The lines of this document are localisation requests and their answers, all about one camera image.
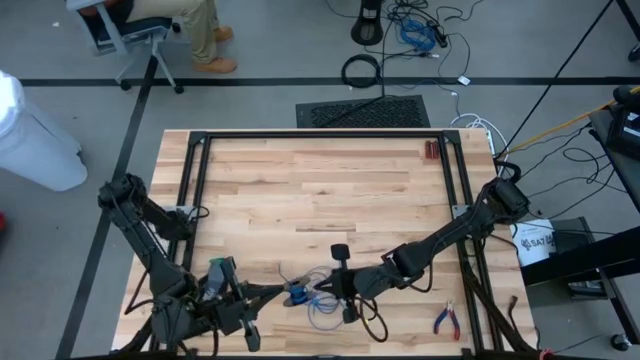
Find black cart with screen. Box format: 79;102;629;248
588;83;640;214

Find thin black diagonal rod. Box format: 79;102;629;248
497;0;616;159

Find black wheeled leg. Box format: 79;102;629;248
615;0;640;64

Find person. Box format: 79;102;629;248
79;0;239;75

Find blue cord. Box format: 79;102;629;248
276;263;352;333

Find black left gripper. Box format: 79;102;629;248
214;256;296;353

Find red blue handled pliers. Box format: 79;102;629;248
432;298;462;342

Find black grey work glove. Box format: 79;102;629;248
202;256;236;304

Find black power strip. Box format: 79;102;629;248
426;18;450;50

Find black floor mat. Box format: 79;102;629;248
295;94;432;130

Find grey office chair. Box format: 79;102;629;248
66;0;185;95

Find white cardboard box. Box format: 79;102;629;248
509;218;558;268

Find yellow cable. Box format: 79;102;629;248
499;85;640;157

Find black equipment stand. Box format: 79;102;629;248
519;216;640;352

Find blue coiled floor cable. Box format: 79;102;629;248
398;17;438;53

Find white bin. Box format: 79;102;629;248
0;69;89;193

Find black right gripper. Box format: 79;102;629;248
313;243;384;325

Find black coiled floor cable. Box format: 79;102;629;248
340;53;383;90

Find black floor stand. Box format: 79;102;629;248
349;0;386;47

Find white power strip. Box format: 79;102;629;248
449;112;509;169

